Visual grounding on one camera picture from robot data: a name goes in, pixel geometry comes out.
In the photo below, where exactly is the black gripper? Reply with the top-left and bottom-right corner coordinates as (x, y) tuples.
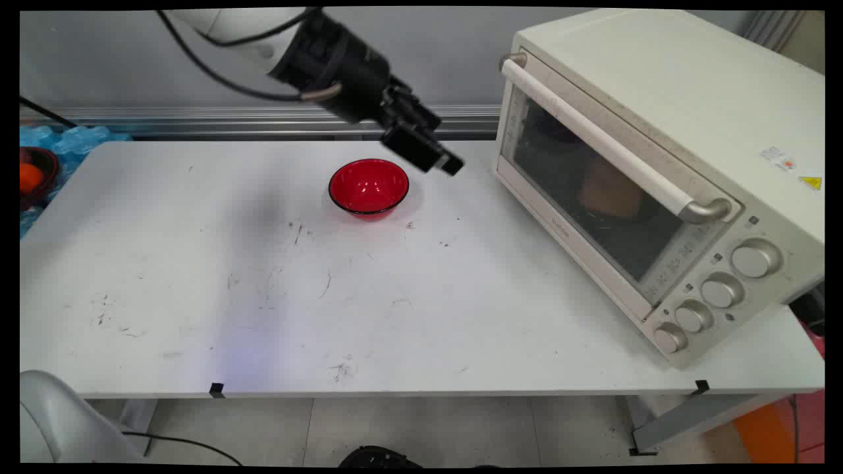
(267, 9), (466, 177)

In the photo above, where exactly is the cream oven door with handle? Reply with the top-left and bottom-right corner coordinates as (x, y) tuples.
(494, 53), (745, 323)

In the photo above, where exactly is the red bowl with black rim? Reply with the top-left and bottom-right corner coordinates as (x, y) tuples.
(328, 159), (410, 219)

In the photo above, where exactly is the brown bread slice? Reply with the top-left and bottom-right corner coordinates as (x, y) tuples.
(580, 158), (643, 221)

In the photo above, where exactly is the cream toaster oven body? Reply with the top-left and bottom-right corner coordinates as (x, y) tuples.
(494, 8), (825, 369)

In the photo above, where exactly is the small silver oven knob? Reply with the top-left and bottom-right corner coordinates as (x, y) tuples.
(652, 323), (688, 355)

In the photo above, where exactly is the black object on floor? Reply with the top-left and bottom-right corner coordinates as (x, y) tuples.
(339, 446), (423, 469)

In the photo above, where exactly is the blue plastic bottle pack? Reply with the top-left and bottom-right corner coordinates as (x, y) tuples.
(20, 124), (133, 238)

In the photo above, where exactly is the large silver oven knob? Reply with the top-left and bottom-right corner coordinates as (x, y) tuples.
(730, 240), (782, 279)

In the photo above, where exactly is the grey curtain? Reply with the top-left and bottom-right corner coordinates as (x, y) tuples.
(744, 10), (808, 53)

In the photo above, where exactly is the dark red bowl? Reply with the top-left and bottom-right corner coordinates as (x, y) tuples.
(20, 146), (61, 211)

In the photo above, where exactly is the orange fruit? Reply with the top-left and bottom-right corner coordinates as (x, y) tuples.
(20, 163), (45, 196)

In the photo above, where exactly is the grey table leg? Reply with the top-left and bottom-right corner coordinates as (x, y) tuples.
(119, 398), (159, 456)
(626, 394), (786, 456)

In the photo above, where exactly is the grey white chair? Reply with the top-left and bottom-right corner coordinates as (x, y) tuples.
(20, 370), (146, 464)

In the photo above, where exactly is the orange box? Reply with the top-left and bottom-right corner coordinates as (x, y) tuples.
(732, 402), (798, 464)

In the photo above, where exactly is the pink red crate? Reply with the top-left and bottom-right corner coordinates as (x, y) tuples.
(780, 388), (825, 464)

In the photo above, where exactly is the thin black camera cable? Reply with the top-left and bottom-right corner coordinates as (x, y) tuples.
(156, 9), (344, 103)

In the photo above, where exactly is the thin black background cable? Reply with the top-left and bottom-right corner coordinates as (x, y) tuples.
(20, 97), (79, 128)

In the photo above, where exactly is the black floor cable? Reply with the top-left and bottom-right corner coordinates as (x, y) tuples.
(121, 431), (244, 467)

